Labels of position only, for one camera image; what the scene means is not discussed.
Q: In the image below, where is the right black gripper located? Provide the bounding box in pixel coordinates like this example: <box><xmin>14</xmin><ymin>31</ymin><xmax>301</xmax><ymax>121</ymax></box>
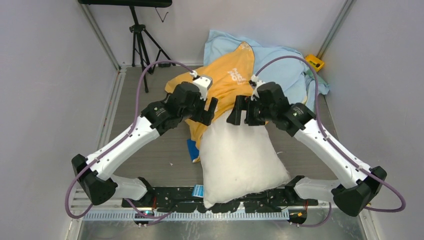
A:
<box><xmin>227</xmin><ymin>93</ymin><xmax>276</xmax><ymax>125</ymax></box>

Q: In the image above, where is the orange pillowcase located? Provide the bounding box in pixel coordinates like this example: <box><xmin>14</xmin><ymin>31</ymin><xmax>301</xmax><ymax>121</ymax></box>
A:
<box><xmin>164</xmin><ymin>41</ymin><xmax>255</xmax><ymax>150</ymax></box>

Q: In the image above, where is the white pillow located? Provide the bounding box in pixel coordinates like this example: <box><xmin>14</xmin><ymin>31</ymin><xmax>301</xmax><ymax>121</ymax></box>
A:
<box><xmin>186</xmin><ymin>110</ymin><xmax>291</xmax><ymax>209</ymax></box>

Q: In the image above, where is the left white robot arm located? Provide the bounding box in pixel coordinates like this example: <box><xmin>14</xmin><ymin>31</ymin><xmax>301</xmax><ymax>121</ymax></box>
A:
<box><xmin>71</xmin><ymin>76</ymin><xmax>218</xmax><ymax>207</ymax></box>

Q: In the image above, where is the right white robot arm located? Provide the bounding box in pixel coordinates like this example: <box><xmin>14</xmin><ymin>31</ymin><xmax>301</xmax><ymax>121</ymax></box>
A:
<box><xmin>226</xmin><ymin>82</ymin><xmax>387</xmax><ymax>217</ymax></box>

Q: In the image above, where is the yellow box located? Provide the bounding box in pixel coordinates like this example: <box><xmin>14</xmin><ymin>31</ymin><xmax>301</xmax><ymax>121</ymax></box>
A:
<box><xmin>305</xmin><ymin>54</ymin><xmax>325</xmax><ymax>72</ymax></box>

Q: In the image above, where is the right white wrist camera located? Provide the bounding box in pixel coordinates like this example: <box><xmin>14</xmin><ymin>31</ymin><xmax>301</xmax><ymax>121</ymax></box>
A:
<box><xmin>248</xmin><ymin>74</ymin><xmax>264</xmax><ymax>101</ymax></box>

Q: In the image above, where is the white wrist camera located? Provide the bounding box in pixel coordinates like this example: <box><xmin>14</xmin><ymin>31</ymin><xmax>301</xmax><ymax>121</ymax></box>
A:
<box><xmin>189</xmin><ymin>70</ymin><xmax>213</xmax><ymax>101</ymax></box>
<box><xmin>248</xmin><ymin>74</ymin><xmax>264</xmax><ymax>101</ymax></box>

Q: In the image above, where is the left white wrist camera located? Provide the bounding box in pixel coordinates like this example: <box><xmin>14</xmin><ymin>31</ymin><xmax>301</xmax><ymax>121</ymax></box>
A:
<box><xmin>189</xmin><ymin>70</ymin><xmax>213</xmax><ymax>101</ymax></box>

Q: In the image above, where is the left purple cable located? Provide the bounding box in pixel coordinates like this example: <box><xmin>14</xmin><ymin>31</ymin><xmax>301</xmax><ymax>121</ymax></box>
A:
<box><xmin>63</xmin><ymin>59</ymin><xmax>200</xmax><ymax>227</ymax></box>

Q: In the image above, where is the purple cable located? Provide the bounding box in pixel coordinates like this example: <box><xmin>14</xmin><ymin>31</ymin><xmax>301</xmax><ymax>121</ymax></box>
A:
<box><xmin>63</xmin><ymin>59</ymin><xmax>200</xmax><ymax>227</ymax></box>
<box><xmin>251</xmin><ymin>55</ymin><xmax>407</xmax><ymax>228</ymax></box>

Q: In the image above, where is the black camera tripod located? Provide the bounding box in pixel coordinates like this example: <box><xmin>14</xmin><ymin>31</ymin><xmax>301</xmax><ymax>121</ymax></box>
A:
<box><xmin>129</xmin><ymin>5</ymin><xmax>176</xmax><ymax>94</ymax></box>

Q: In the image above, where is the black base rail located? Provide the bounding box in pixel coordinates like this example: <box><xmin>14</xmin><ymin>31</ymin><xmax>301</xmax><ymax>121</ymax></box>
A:
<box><xmin>71</xmin><ymin>185</ymin><xmax>342</xmax><ymax>223</ymax></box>

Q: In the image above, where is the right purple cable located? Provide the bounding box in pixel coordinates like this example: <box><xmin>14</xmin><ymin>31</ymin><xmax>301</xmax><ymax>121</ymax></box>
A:
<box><xmin>251</xmin><ymin>55</ymin><xmax>407</xmax><ymax>228</ymax></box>

